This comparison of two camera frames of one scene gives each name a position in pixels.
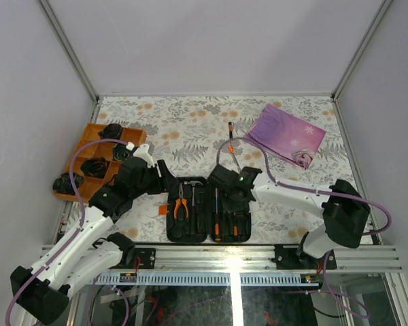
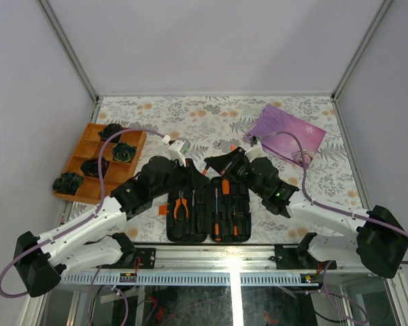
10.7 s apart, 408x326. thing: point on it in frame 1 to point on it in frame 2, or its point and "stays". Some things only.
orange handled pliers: x=181 y=199 stays
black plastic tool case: x=196 y=210 stays
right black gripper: x=228 y=206 to x=223 y=164
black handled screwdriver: x=217 y=236 stays
